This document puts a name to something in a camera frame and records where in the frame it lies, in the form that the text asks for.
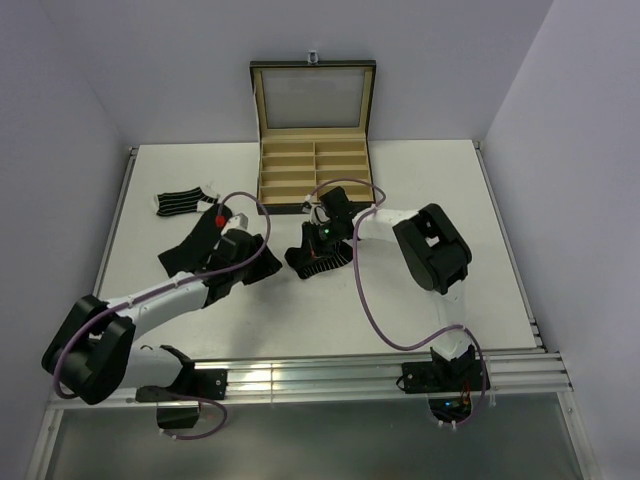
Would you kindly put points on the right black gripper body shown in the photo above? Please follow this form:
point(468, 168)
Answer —
point(321, 238)

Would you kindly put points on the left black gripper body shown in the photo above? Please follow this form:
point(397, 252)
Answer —
point(255, 247)

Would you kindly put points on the black sock thin white stripes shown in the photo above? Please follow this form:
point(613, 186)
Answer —
point(308, 260)

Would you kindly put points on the plain black sock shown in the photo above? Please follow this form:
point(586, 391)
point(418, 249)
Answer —
point(192, 254)

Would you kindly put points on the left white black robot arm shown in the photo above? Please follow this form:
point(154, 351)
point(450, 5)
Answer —
point(92, 354)

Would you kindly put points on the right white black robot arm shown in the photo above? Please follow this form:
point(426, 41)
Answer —
point(436, 255)

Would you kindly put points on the striped sock with white toe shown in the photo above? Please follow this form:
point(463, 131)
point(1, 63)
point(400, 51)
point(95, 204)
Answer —
point(196, 200)

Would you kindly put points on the black compartment box beige lining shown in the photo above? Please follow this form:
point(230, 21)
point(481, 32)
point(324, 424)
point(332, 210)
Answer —
point(313, 122)

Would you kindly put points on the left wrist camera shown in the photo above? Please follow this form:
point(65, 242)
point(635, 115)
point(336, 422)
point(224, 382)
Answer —
point(236, 222)

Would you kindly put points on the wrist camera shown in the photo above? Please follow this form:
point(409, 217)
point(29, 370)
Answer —
point(332, 205)
point(236, 222)

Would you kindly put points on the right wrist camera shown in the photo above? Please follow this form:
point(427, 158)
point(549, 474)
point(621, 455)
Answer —
point(332, 205)

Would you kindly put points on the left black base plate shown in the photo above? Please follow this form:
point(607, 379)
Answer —
point(195, 385)

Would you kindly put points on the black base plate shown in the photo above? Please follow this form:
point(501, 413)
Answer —
point(440, 376)
point(195, 385)

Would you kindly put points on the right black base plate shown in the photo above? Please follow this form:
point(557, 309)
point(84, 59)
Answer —
point(440, 376)

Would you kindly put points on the aluminium rail frame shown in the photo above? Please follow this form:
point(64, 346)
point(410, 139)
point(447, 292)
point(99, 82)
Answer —
point(284, 339)

